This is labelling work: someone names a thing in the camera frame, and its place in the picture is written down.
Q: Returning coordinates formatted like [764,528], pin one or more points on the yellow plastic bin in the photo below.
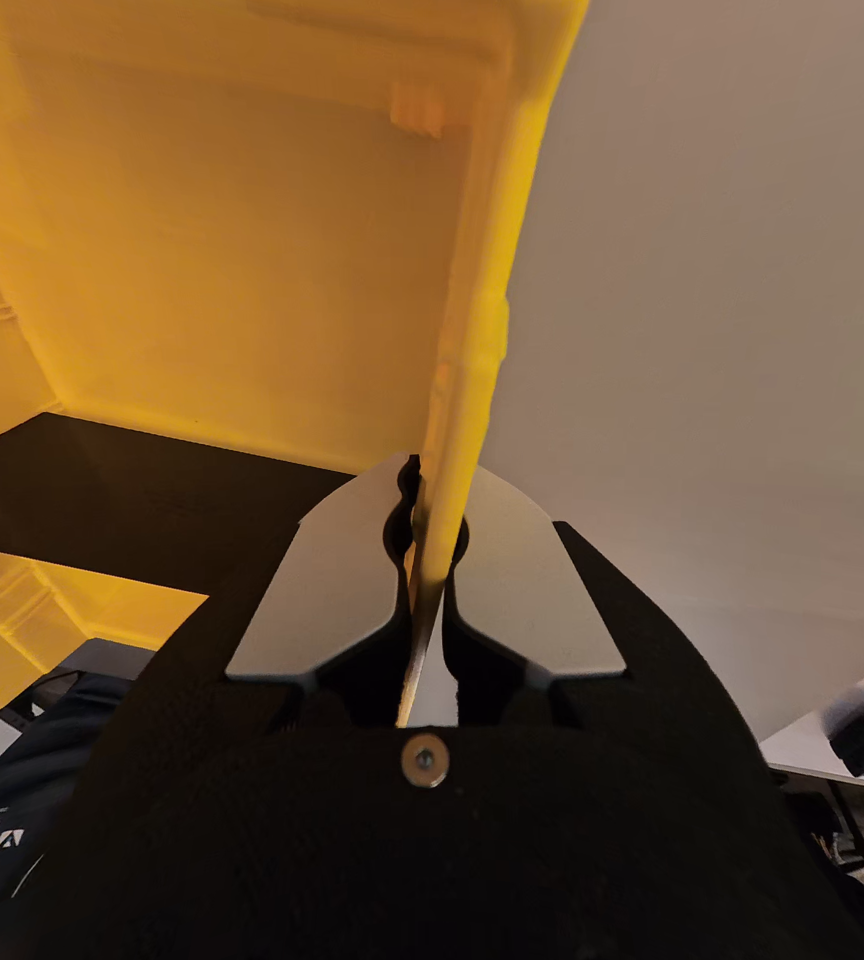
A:
[252,225]

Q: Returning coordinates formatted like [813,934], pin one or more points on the white side table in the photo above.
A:
[815,743]

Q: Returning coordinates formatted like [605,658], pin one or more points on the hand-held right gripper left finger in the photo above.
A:
[327,593]

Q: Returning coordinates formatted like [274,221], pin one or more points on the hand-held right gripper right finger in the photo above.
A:
[537,593]

